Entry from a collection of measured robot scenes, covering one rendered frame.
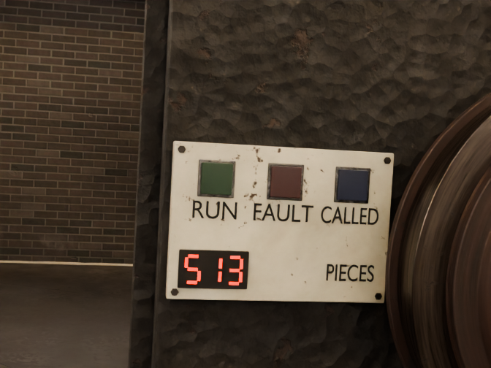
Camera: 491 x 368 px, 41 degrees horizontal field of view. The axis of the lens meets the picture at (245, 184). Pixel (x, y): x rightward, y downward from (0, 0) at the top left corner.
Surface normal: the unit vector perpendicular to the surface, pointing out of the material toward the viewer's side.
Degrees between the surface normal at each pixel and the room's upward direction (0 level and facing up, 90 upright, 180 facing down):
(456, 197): 90
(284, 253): 90
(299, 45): 90
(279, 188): 90
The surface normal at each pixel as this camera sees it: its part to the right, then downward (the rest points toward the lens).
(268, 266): 0.15, 0.06
